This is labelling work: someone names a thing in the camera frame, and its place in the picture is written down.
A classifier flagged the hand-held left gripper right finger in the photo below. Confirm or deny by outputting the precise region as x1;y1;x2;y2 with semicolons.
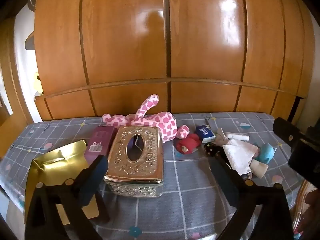
209;152;294;240

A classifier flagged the grey white sock bundle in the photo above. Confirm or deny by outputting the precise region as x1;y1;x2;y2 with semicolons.
216;128;258;176

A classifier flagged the red rolled cloth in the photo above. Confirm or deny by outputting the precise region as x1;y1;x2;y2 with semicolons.
174;134;202;153

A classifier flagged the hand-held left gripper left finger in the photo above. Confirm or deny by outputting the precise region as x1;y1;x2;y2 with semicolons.
24;154;110;240

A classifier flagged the purple cardboard box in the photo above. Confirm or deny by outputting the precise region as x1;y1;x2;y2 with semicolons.
84;126;117;164

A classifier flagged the blue plush toy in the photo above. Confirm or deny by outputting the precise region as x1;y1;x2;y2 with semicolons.
252;143;277;164

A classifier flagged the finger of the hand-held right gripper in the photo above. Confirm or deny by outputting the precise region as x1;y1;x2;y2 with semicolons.
274;117;309;153

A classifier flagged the gold embossed tissue box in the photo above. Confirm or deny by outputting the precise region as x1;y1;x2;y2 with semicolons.
104;126;165;197

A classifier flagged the blue tissue packet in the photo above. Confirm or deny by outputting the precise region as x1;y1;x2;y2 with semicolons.
194;125;216;140

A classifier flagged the gold foil bag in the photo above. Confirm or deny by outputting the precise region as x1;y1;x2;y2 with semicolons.
24;140;100;224

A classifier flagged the brown wooden wardrobe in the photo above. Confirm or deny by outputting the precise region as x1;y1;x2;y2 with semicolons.
34;0;315;123

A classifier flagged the beige gauze roll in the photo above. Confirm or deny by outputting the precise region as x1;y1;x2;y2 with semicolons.
249;160;268;178

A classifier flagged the white cloth roll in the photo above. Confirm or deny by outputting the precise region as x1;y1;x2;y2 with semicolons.
226;132;250;142

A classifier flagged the pink spotted plush toy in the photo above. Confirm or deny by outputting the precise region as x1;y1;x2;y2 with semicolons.
102;94;190;143

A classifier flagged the black dotted fuzzy sock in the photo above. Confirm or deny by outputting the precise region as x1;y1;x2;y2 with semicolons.
204;142;227;159

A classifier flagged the rattan chair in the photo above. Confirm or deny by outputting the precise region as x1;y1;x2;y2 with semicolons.
290;180;320;240

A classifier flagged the grey checked tablecloth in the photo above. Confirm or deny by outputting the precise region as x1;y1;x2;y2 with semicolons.
0;112;310;240

